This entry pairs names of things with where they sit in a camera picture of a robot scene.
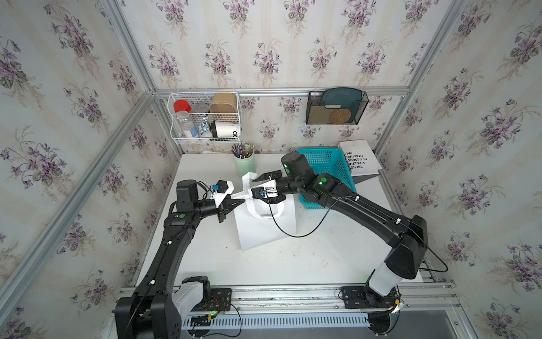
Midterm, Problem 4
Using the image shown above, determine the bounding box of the white insulated delivery bag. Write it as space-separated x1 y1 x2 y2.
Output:
234 172 296 251

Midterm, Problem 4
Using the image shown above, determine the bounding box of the black mesh wall organizer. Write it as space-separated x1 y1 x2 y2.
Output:
306 87 369 126

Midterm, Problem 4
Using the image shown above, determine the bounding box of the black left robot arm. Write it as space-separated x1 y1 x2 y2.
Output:
114 179 244 338

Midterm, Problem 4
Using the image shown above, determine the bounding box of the clear glass jar blue label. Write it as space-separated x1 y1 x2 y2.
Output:
176 111 198 139

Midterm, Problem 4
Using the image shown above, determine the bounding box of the white wire wall basket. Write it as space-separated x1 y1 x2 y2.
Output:
167 90 241 145

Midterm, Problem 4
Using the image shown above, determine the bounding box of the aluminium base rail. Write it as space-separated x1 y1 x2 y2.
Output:
116 281 460 316

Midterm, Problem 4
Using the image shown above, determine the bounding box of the white book black lettering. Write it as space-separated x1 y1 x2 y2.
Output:
337 140 382 177

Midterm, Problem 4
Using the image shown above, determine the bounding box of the round woven rattan coaster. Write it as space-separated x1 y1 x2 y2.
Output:
330 108 351 125

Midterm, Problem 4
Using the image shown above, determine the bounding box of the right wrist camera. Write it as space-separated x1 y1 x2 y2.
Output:
251 186 279 200

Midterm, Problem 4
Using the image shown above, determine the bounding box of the green pencil cup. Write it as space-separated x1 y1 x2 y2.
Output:
231 143 256 178

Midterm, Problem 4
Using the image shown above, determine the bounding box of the white paper cup black lid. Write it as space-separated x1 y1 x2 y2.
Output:
210 120 240 138

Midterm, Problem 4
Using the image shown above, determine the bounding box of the teal plastic basket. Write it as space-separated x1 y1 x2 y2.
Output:
297 148 357 199

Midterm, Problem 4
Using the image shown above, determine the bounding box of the red lid jar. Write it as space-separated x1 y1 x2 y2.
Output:
173 100 192 113

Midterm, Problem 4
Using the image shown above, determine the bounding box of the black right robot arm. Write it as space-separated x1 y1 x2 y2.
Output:
250 151 429 297

